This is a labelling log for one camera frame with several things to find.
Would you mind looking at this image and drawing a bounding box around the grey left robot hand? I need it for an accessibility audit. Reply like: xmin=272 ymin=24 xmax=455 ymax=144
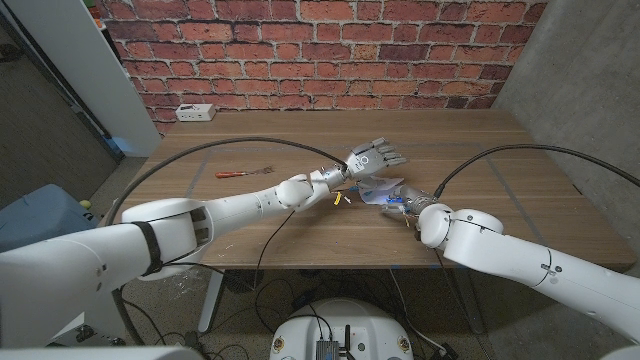
xmin=319 ymin=137 xmax=409 ymax=190

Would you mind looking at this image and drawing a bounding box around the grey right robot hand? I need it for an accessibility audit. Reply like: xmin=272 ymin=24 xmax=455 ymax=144
xmin=382 ymin=183 xmax=437 ymax=217

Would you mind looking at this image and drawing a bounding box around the white cloth strip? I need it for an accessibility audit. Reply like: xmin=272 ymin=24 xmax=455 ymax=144
xmin=357 ymin=175 xmax=405 ymax=205

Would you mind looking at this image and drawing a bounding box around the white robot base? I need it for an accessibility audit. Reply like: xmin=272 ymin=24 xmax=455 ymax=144
xmin=269 ymin=298 xmax=414 ymax=360

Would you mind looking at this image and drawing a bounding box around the printed brick backdrop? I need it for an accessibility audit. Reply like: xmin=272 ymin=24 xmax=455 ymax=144
xmin=94 ymin=0 xmax=549 ymax=135

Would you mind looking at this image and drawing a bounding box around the grey electronics box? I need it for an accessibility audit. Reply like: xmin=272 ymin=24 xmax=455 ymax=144
xmin=315 ymin=339 xmax=341 ymax=360

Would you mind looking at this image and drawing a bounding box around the black round floor fan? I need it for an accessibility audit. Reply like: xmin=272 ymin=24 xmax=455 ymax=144
xmin=224 ymin=269 xmax=264 ymax=294

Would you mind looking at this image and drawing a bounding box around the white power strip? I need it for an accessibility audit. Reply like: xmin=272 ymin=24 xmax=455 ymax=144
xmin=175 ymin=103 xmax=217 ymax=123

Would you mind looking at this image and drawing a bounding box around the white table leg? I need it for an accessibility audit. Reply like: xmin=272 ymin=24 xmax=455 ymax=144
xmin=197 ymin=269 xmax=226 ymax=332

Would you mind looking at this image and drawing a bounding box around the white board panel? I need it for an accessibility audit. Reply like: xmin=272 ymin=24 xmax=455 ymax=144
xmin=4 ymin=0 xmax=162 ymax=158

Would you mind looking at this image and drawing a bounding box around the white robot chest panel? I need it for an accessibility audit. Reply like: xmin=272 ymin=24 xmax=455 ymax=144
xmin=0 ymin=346 xmax=205 ymax=360

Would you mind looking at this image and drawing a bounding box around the blue plastic bin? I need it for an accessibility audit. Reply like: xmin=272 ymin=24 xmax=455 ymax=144
xmin=0 ymin=183 xmax=100 ymax=254

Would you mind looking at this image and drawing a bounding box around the white floor cable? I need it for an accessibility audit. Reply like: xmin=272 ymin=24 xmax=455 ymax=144
xmin=388 ymin=269 xmax=447 ymax=354

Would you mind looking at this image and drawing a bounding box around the thin black left wrist cable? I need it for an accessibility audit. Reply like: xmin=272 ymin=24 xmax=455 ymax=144
xmin=253 ymin=209 xmax=296 ymax=291

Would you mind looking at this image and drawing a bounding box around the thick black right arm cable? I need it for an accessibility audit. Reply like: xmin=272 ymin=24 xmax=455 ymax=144
xmin=432 ymin=143 xmax=640 ymax=199

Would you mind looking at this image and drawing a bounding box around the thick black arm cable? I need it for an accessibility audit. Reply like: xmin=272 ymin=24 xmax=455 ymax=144
xmin=103 ymin=136 xmax=349 ymax=227
xmin=432 ymin=143 xmax=640 ymax=199

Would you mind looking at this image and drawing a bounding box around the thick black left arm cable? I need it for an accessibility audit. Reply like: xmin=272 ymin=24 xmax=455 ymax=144
xmin=103 ymin=136 xmax=349 ymax=227

